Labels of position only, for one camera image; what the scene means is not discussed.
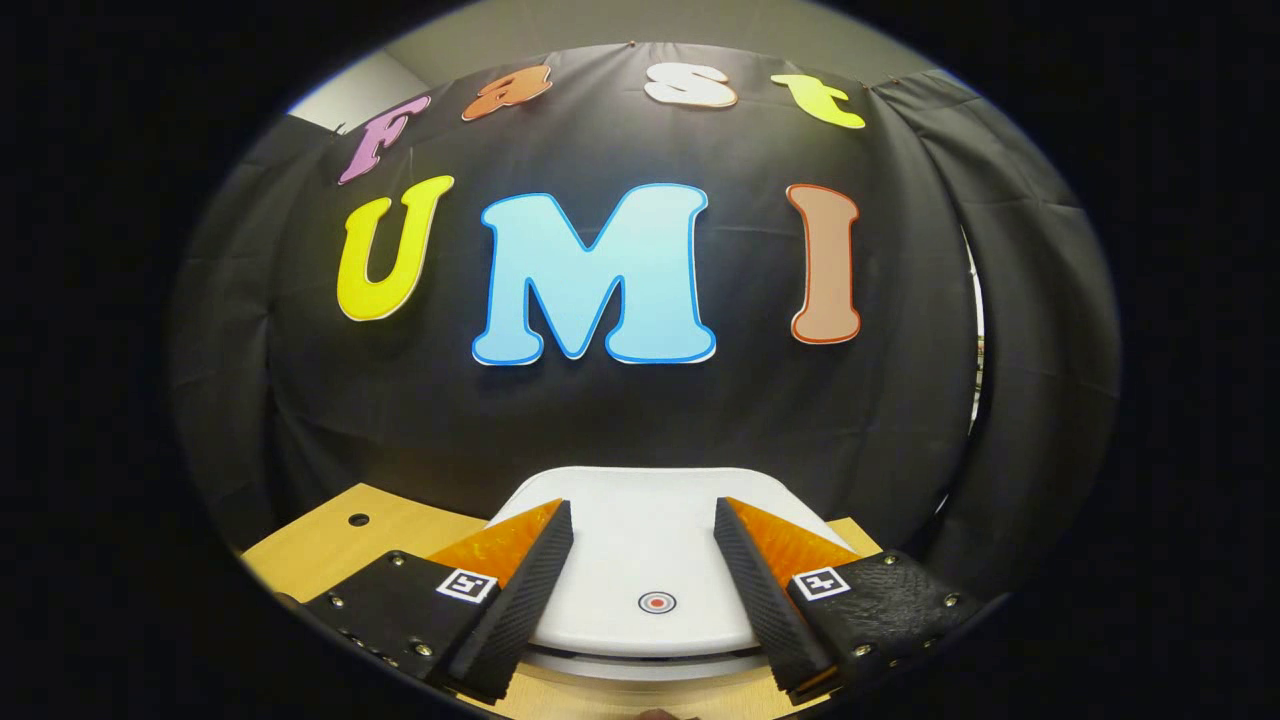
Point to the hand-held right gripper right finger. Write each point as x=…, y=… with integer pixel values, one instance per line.
x=760, y=605

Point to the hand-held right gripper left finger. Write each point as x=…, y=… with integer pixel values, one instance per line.
x=525, y=605

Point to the white desktop garbage bin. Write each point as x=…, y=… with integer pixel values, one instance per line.
x=640, y=540

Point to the wooden desktop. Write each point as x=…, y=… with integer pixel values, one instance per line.
x=340, y=550

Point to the black backdrop cloth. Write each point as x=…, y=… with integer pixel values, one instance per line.
x=650, y=420

